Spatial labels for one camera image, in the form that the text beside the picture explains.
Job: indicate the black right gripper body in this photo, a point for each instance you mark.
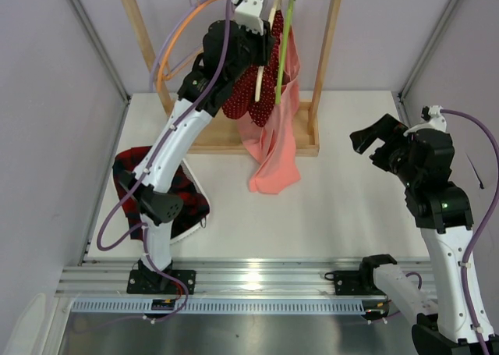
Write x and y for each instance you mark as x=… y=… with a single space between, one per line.
x=384 y=148

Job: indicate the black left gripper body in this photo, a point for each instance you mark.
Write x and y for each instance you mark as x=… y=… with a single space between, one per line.
x=263 y=42

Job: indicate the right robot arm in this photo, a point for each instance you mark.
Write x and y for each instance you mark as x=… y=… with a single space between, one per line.
x=456 y=322

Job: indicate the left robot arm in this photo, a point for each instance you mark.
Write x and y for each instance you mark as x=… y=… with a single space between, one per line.
x=210 y=83

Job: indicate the green hanger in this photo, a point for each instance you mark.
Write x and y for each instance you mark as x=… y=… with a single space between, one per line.
x=283 y=50

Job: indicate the orange hanger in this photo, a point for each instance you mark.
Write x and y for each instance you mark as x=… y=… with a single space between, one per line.
x=162 y=58

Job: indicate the purple hanger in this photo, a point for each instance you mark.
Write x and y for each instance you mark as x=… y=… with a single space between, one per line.
x=170 y=74

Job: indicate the pink pleated skirt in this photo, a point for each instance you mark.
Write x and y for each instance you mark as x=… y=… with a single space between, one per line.
x=274 y=145

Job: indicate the wooden clothes rack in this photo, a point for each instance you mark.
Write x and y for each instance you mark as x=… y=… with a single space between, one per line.
x=222 y=135

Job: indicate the red plaid garment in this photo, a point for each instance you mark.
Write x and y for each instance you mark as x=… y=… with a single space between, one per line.
x=162 y=208

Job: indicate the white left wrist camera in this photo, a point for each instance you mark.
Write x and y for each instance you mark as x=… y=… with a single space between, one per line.
x=247 y=15

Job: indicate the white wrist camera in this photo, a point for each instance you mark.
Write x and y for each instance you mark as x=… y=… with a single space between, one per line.
x=432 y=119
x=247 y=15

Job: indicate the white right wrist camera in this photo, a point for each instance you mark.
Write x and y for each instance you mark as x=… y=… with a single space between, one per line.
x=432 y=119

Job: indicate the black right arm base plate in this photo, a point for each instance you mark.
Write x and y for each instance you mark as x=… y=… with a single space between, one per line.
x=346 y=283

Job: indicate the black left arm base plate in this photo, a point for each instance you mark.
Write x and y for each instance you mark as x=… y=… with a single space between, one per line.
x=147 y=282

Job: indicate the aluminium mounting rail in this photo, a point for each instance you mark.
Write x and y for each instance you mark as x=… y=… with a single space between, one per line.
x=253 y=278

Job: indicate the white slotted cable duct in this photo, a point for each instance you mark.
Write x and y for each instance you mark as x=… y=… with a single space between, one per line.
x=228 y=306

